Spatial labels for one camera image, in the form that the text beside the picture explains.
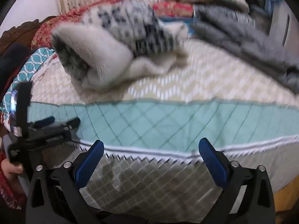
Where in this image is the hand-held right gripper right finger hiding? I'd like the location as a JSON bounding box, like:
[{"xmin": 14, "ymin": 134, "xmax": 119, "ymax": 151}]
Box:
[{"xmin": 198, "ymin": 138, "xmax": 276, "ymax": 224}]

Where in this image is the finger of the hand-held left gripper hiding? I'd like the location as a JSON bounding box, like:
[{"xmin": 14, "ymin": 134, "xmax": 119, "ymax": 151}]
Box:
[
  {"xmin": 55, "ymin": 118, "xmax": 81, "ymax": 131},
  {"xmin": 30, "ymin": 116, "xmax": 55, "ymax": 128}
]

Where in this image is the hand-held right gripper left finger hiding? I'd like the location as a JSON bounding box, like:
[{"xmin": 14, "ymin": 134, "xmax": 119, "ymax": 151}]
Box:
[{"xmin": 26, "ymin": 140, "xmax": 104, "ymax": 224}]

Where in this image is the white black-patterned fleece garment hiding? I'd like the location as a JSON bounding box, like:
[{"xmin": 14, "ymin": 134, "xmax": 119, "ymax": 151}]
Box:
[{"xmin": 51, "ymin": 0, "xmax": 189, "ymax": 91}]

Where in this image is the person's left forearm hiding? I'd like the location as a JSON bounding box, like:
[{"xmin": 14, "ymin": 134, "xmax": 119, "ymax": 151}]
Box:
[{"xmin": 0, "ymin": 176, "xmax": 27, "ymax": 210}]

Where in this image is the person's left hand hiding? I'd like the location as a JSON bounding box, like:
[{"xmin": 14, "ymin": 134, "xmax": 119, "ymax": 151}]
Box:
[{"xmin": 0, "ymin": 157, "xmax": 24, "ymax": 180}]

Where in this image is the striped patchwork bedspread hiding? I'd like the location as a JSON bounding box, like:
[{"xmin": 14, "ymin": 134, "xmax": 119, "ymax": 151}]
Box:
[{"xmin": 0, "ymin": 40, "xmax": 299, "ymax": 217}]

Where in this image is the black furry cushion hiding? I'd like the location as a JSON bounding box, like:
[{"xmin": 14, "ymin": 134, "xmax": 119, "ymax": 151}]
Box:
[{"xmin": 0, "ymin": 43, "xmax": 31, "ymax": 94}]

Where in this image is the carved wooden headboard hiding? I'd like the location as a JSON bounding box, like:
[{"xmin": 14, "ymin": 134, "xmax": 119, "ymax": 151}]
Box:
[{"xmin": 0, "ymin": 16, "xmax": 58, "ymax": 59}]

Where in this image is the grey puffer jacket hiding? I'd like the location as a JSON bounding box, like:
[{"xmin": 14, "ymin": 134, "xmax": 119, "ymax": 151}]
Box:
[{"xmin": 192, "ymin": 5, "xmax": 299, "ymax": 94}]

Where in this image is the red patchwork quilt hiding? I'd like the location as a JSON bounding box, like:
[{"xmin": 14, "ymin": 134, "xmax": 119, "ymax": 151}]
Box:
[{"xmin": 31, "ymin": 0, "xmax": 194, "ymax": 52}]

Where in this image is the dark jacket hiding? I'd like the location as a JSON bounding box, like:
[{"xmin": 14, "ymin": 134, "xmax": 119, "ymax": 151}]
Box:
[{"xmin": 243, "ymin": 0, "xmax": 276, "ymax": 17}]

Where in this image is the teal ring-patterned pillow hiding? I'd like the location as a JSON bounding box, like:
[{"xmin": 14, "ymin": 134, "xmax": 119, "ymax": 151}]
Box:
[{"xmin": 0, "ymin": 48, "xmax": 56, "ymax": 112}]

